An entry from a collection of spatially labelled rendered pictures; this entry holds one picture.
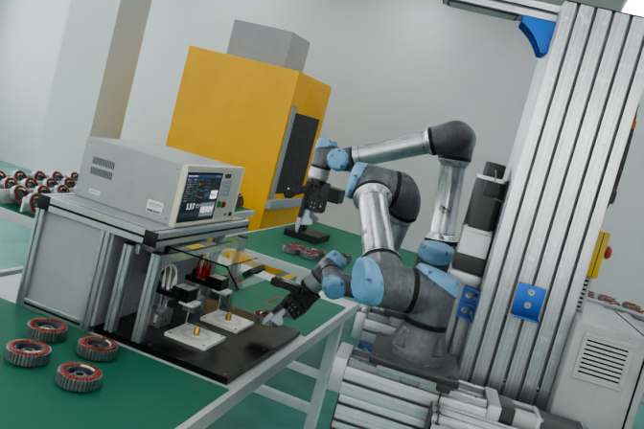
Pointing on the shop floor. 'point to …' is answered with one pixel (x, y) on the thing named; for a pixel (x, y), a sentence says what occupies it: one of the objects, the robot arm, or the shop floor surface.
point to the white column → (98, 52)
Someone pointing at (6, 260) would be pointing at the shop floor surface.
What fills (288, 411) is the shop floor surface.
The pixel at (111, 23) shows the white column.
